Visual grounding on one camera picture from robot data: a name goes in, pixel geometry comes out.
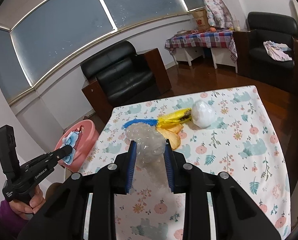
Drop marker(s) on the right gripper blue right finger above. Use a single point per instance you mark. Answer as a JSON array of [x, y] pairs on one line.
[[174, 162]]

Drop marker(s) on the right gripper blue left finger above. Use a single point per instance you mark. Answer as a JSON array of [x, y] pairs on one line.
[[125, 169]]

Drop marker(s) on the clear bubble wrap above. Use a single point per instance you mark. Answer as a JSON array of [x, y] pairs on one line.
[[150, 152]]

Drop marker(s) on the blue foam net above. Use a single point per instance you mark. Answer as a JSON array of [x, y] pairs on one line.
[[151, 122]]

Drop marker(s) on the yellow black snack wrapper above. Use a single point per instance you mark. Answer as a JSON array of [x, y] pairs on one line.
[[178, 117]]

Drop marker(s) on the white plastic ball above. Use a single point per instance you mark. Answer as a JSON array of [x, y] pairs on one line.
[[202, 114]]

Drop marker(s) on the purple sleeve forearm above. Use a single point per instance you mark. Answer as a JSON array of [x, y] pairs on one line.
[[10, 223]]

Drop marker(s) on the left hand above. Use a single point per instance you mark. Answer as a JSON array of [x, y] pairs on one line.
[[22, 209]]

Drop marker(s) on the orange paper scrap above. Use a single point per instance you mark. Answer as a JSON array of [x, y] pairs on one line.
[[171, 133]]

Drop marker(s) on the pink plastic bucket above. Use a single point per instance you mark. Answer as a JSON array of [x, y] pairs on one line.
[[82, 137]]

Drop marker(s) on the black leather armchair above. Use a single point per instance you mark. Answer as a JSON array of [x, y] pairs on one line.
[[119, 75], [253, 61]]

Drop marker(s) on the white bench table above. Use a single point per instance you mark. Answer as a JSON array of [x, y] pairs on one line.
[[217, 56]]

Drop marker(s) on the checkered cloth on bench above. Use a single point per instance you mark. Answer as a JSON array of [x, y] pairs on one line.
[[218, 39]]

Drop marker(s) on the orange fruit on bench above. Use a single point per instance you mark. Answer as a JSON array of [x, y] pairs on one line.
[[212, 29]]

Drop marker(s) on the brown paper bag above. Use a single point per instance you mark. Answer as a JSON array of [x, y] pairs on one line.
[[201, 20]]

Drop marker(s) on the cloth on armchair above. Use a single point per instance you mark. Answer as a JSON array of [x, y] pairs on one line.
[[277, 51]]

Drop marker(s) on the hanging floral jacket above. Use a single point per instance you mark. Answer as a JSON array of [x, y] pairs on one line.
[[218, 14]]

